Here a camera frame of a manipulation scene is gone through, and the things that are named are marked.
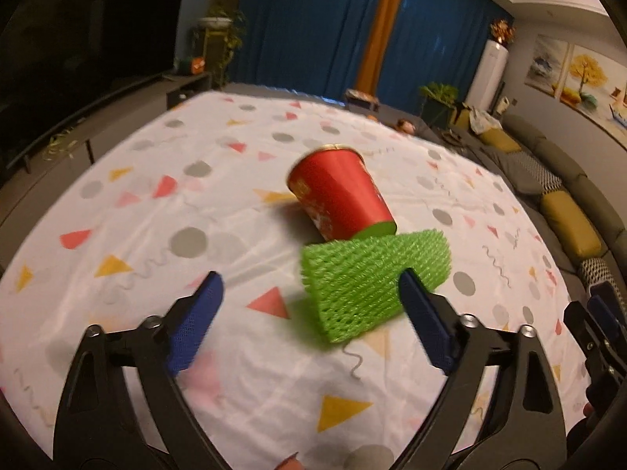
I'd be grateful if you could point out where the tv cabinet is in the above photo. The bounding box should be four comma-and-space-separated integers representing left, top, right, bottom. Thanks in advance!
1, 73, 212, 268

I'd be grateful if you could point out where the green foam net sleeve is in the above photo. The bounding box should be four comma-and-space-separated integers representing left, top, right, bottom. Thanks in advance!
301, 229, 452, 344

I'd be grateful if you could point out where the houndstooth patterned cushion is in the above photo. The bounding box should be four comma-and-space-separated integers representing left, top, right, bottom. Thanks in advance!
578, 258, 626, 300

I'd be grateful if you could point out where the patterned white tablecloth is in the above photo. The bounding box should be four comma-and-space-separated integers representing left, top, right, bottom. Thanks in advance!
1, 94, 588, 469

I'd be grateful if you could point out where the plant on stand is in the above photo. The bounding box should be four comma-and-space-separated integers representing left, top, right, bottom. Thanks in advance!
189, 6, 246, 88

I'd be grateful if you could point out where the potted green plant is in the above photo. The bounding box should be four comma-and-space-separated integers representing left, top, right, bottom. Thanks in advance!
420, 82, 459, 130

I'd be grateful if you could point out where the white standing air conditioner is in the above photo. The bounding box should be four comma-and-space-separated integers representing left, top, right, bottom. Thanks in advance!
464, 39, 509, 110

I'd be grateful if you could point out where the yellow cushion far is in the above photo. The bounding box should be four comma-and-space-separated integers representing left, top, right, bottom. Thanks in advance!
479, 127, 522, 154

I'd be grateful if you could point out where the yellow cushion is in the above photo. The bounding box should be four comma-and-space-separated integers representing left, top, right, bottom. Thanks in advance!
479, 127, 522, 154
540, 190, 605, 263

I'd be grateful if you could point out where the yellow cushion middle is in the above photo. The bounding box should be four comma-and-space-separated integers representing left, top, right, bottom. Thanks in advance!
540, 190, 605, 263

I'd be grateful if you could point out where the left small painting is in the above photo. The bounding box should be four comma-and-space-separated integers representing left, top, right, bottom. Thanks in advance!
525, 34, 569, 97

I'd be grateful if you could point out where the black television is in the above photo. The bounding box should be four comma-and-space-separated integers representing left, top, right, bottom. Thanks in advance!
1, 0, 182, 161

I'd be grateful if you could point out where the red flower decoration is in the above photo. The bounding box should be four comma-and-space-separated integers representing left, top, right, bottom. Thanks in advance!
490, 19, 515, 48

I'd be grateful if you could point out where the grey sectional sofa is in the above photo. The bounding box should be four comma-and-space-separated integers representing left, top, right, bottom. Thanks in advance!
461, 116, 626, 302

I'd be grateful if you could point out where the blue curtain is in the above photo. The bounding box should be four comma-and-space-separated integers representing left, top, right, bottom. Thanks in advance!
230, 0, 512, 112

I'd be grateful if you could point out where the orange curtain strip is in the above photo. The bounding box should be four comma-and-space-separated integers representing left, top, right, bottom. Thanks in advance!
355, 0, 402, 96

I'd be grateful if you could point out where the red paper cup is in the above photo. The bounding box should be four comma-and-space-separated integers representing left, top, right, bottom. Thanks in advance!
287, 145, 397, 241

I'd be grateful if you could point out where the grey flat cushion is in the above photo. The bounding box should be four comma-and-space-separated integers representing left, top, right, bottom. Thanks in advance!
481, 146, 563, 196

